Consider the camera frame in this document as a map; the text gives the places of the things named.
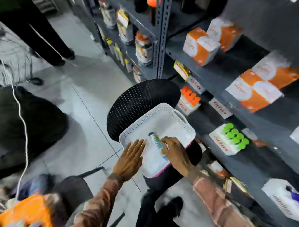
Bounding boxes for person's left hand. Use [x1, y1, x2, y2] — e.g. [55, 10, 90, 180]
[112, 139, 147, 182]

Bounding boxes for person's right hand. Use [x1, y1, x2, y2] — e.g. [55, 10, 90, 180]
[161, 136, 196, 178]

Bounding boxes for colourful tablet tube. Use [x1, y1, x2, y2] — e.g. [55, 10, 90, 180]
[148, 132, 169, 161]

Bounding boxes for white perforated plastic tray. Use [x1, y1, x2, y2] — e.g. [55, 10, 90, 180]
[118, 103, 197, 178]

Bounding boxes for white display box red print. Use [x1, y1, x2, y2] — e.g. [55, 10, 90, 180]
[177, 93, 202, 116]
[208, 123, 244, 156]
[208, 97, 234, 119]
[187, 75, 206, 95]

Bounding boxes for group of orange capped tubes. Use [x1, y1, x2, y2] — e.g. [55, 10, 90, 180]
[180, 85, 201, 106]

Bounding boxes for group of green capped tubes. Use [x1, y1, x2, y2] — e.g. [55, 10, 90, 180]
[220, 122, 250, 150]

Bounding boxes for person's right forearm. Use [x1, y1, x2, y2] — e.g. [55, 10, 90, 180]
[192, 169, 255, 227]

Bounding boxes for person's left forearm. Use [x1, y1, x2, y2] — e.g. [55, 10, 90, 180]
[72, 174, 124, 227]

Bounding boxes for person's legs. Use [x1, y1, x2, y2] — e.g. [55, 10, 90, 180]
[135, 187, 184, 227]

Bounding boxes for black perforated chair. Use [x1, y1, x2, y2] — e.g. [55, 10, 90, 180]
[106, 78, 203, 188]

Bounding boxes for black plain chair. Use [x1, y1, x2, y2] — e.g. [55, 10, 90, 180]
[55, 166, 126, 227]

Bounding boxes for yellow white packets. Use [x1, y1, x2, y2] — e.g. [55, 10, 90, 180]
[223, 176, 249, 194]

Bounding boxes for small orange white packet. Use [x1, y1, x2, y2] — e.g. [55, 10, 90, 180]
[241, 128, 266, 148]

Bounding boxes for yellow price tag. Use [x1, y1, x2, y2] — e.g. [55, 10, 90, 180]
[173, 61, 190, 81]

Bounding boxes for small white orange jar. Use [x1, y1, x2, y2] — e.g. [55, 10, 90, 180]
[133, 65, 145, 84]

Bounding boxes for orange and white carton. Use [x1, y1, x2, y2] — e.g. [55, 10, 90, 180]
[206, 17, 242, 52]
[183, 27, 221, 67]
[225, 69, 283, 113]
[251, 51, 299, 89]

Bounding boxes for blue fabric item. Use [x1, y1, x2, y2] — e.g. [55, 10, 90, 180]
[16, 174, 55, 200]

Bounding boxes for black fabric bag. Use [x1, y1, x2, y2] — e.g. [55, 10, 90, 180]
[0, 86, 69, 180]

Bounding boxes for white carton purple print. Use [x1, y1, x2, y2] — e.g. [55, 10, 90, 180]
[261, 178, 299, 222]

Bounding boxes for orange box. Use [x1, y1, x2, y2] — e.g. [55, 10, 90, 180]
[0, 194, 53, 227]

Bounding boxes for plain white carton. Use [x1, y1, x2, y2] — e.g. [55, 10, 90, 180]
[289, 126, 299, 145]

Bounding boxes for dark bottle orange cap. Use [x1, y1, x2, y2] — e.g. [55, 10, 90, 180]
[134, 0, 148, 13]
[147, 0, 157, 25]
[181, 0, 196, 13]

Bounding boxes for metal shopping cart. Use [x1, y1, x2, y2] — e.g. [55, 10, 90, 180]
[0, 27, 44, 87]

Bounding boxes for white cable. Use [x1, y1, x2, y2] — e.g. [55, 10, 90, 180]
[10, 80, 30, 202]

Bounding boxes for wire rack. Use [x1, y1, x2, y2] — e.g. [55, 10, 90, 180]
[32, 0, 58, 13]

